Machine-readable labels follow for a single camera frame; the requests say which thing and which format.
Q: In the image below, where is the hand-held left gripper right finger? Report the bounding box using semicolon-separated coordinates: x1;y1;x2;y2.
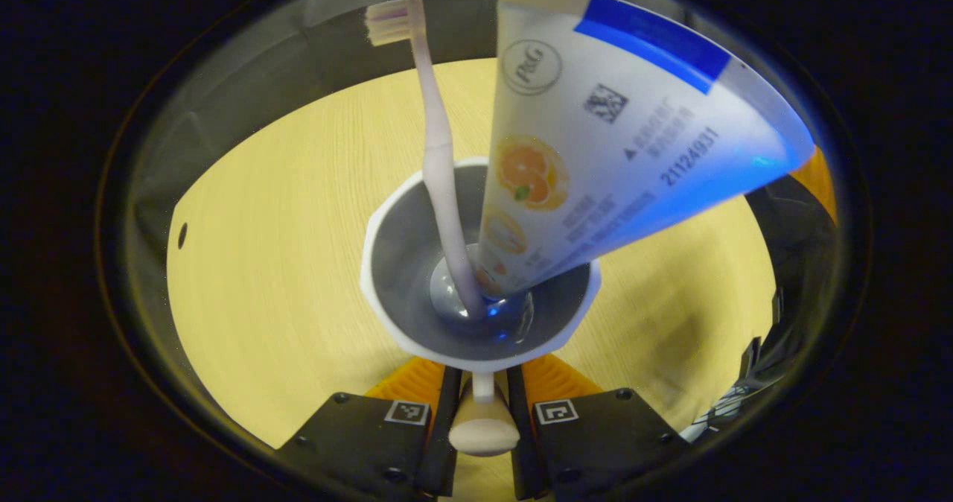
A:
508;354;690;502

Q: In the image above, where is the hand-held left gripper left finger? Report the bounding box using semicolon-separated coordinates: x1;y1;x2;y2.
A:
275;358;463;502

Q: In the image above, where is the white cup with wooden handle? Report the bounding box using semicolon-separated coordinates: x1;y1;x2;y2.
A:
360;156;602;458

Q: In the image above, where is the white toothpaste tube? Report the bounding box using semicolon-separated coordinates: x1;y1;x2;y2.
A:
475;0;817;299

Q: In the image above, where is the pale pink toothbrush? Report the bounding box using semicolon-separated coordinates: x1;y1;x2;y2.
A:
365;0;489;321

